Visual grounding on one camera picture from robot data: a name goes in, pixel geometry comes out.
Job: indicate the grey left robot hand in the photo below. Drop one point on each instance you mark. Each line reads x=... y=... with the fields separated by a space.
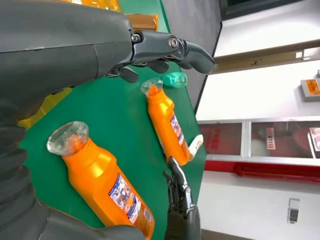
x=62 y=43

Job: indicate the orange detergent bottle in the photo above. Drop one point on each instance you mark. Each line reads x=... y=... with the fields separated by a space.
x=162 y=122
x=100 y=179

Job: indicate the white bottle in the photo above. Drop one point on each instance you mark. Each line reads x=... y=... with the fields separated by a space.
x=196 y=145

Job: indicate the teal green bottle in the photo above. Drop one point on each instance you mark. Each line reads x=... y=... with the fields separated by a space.
x=175 y=80

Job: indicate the green mat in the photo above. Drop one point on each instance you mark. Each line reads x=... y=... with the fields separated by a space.
x=112 y=109

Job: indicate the white cabinet with red glass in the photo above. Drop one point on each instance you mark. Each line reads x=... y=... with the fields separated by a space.
x=222 y=139

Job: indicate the white wall socket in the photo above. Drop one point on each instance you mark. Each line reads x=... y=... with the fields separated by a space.
x=293 y=210

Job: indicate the wooden wall rail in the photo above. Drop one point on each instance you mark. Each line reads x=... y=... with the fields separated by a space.
x=263 y=58

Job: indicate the orange wall sign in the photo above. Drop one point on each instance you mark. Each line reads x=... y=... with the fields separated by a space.
x=312 y=87

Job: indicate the dark window frame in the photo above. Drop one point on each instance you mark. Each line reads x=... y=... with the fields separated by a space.
x=250 y=8

